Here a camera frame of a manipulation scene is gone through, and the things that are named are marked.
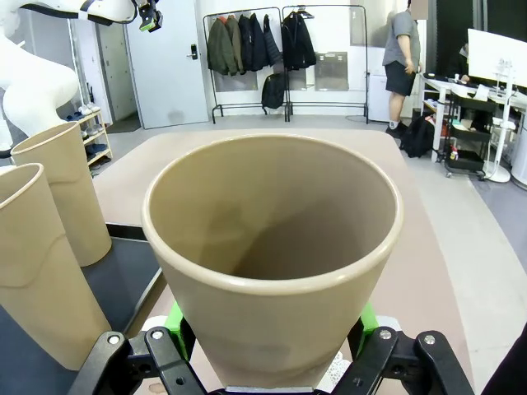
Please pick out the beige tall cup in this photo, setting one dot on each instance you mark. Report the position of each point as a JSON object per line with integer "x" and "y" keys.
{"x": 70, "y": 197}
{"x": 267, "y": 321}
{"x": 37, "y": 267}

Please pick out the black long jacket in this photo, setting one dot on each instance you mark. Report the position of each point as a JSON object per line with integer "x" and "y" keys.
{"x": 297, "y": 45}

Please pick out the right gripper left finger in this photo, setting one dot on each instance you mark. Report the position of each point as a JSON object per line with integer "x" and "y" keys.
{"x": 164, "y": 362}

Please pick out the olive brown jacket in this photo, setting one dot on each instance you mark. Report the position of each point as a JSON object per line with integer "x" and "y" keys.
{"x": 235, "y": 45}

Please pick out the navy jacket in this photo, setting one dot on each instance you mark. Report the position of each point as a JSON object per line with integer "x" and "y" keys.
{"x": 252, "y": 45}

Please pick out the light grey door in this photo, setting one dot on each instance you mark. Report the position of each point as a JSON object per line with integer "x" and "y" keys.
{"x": 164, "y": 82}

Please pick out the black hanging backpack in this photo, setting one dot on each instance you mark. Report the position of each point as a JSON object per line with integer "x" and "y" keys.
{"x": 273, "y": 92}

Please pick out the dark blue serving tray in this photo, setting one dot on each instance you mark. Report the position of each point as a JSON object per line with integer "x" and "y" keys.
{"x": 119, "y": 280}

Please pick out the black door lock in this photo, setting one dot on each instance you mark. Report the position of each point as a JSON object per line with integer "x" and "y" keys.
{"x": 192, "y": 51}

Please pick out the white office desk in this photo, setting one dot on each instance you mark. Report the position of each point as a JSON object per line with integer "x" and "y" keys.
{"x": 440, "y": 123}

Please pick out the olive green jacket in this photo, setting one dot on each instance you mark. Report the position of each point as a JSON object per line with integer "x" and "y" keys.
{"x": 218, "y": 49}

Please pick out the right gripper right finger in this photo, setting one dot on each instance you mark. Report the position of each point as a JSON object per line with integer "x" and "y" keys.
{"x": 383, "y": 362}

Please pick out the black red floor backpack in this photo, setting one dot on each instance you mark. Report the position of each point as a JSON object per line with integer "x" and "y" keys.
{"x": 416, "y": 138}

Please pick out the white backed monitor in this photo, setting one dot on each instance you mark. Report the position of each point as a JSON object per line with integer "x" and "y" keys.
{"x": 486, "y": 53}

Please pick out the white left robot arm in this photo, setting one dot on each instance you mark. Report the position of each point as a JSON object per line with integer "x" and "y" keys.
{"x": 37, "y": 90}

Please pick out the white air purifier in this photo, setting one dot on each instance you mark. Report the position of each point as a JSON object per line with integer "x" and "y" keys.
{"x": 520, "y": 152}

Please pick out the seated person at desk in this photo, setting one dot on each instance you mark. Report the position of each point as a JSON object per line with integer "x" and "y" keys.
{"x": 459, "y": 66}

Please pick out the grey wall board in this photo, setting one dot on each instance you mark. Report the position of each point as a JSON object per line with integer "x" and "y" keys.
{"x": 368, "y": 24}

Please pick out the person in black clothing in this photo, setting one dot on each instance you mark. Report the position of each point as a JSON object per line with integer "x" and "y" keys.
{"x": 512, "y": 370}

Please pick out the person in grey shirt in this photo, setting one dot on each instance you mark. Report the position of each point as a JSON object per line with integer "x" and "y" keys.
{"x": 401, "y": 41}

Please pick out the small white fridge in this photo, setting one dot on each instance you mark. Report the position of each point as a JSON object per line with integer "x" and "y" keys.
{"x": 376, "y": 98}

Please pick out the white rolling stand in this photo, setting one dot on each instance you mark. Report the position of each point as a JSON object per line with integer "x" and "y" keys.
{"x": 500, "y": 175}

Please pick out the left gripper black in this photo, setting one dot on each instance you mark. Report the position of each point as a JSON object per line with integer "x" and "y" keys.
{"x": 150, "y": 16}

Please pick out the white sneaker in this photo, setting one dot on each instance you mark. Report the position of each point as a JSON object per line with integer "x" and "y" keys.
{"x": 88, "y": 110}

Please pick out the wooden shoe rack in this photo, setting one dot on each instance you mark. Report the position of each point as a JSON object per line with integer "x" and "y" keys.
{"x": 99, "y": 155}

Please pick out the white paper doily coaster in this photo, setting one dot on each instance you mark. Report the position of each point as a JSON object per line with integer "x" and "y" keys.
{"x": 337, "y": 368}

